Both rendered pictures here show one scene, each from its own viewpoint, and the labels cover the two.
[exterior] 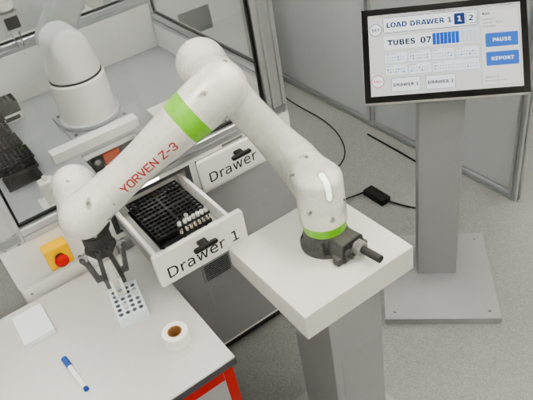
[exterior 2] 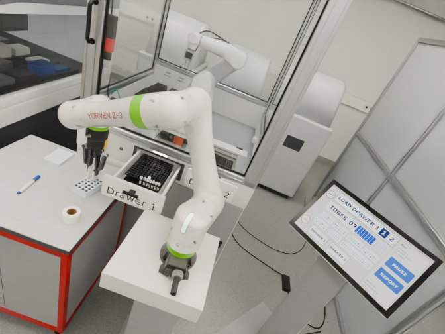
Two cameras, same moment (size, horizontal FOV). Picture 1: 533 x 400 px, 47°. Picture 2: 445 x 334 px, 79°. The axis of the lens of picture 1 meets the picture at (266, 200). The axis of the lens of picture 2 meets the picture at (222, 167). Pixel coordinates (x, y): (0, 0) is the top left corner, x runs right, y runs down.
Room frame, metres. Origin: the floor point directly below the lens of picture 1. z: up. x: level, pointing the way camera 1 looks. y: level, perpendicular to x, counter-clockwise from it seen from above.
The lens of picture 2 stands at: (0.61, -0.50, 1.72)
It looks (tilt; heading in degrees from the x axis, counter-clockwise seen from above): 30 degrees down; 26
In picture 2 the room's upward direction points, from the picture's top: 23 degrees clockwise
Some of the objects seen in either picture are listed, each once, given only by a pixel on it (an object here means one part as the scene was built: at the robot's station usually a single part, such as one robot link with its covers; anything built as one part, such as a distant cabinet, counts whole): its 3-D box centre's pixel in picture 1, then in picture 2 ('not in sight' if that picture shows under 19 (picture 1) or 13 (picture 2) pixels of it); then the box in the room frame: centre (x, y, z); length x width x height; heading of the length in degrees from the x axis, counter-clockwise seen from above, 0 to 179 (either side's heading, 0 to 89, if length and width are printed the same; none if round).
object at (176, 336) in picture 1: (176, 336); (71, 215); (1.07, 0.30, 0.78); 0.07 x 0.07 x 0.04
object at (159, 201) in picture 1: (169, 216); (149, 173); (1.47, 0.30, 0.87); 0.22 x 0.18 x 0.06; 29
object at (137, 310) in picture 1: (128, 303); (88, 185); (1.22, 0.44, 0.78); 0.12 x 0.08 x 0.04; 18
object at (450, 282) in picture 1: (439, 186); (297, 308); (1.80, -0.66, 0.51); 0.50 x 0.45 x 1.02; 167
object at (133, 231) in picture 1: (167, 216); (150, 173); (1.48, 0.30, 0.86); 0.40 x 0.26 x 0.06; 29
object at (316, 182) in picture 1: (318, 194); (190, 226); (1.27, -0.14, 0.99); 0.16 x 0.13 x 0.19; 15
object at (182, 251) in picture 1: (201, 247); (132, 195); (1.29, 0.20, 0.87); 0.29 x 0.02 x 0.11; 119
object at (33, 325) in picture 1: (33, 325); (59, 157); (1.22, 0.71, 0.77); 0.13 x 0.09 x 0.02; 29
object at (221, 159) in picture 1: (236, 157); (210, 185); (1.70, 0.07, 0.87); 0.29 x 0.02 x 0.11; 119
